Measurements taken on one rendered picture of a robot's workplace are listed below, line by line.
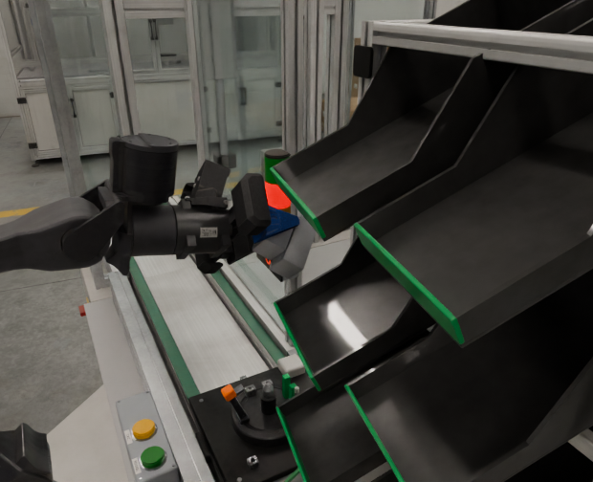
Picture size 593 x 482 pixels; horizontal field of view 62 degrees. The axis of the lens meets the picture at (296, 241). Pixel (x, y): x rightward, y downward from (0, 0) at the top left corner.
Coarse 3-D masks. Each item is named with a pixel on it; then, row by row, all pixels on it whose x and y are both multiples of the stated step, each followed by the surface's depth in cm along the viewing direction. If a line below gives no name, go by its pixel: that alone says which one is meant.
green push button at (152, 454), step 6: (144, 450) 86; (150, 450) 86; (156, 450) 86; (162, 450) 86; (144, 456) 85; (150, 456) 85; (156, 456) 85; (162, 456) 85; (144, 462) 84; (150, 462) 84; (156, 462) 84; (162, 462) 85; (150, 468) 84
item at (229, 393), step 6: (228, 384) 86; (240, 384) 87; (222, 390) 86; (228, 390) 85; (234, 390) 87; (240, 390) 86; (228, 396) 85; (234, 396) 86; (234, 402) 87; (234, 408) 87; (240, 408) 88; (240, 414) 89; (246, 414) 89
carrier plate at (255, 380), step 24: (312, 384) 101; (192, 408) 96; (216, 408) 95; (216, 432) 90; (216, 456) 85; (240, 456) 85; (264, 456) 85; (288, 456) 85; (240, 480) 81; (264, 480) 81
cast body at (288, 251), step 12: (300, 216) 65; (300, 228) 62; (312, 228) 63; (264, 240) 60; (276, 240) 60; (288, 240) 61; (300, 240) 61; (312, 240) 62; (264, 252) 62; (276, 252) 61; (288, 252) 60; (300, 252) 61; (276, 264) 61; (288, 264) 60; (300, 264) 60; (288, 276) 63
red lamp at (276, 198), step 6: (270, 186) 94; (276, 186) 94; (270, 192) 95; (276, 192) 94; (282, 192) 94; (270, 198) 95; (276, 198) 95; (282, 198) 95; (288, 198) 96; (270, 204) 96; (276, 204) 95; (282, 204) 96; (288, 204) 96
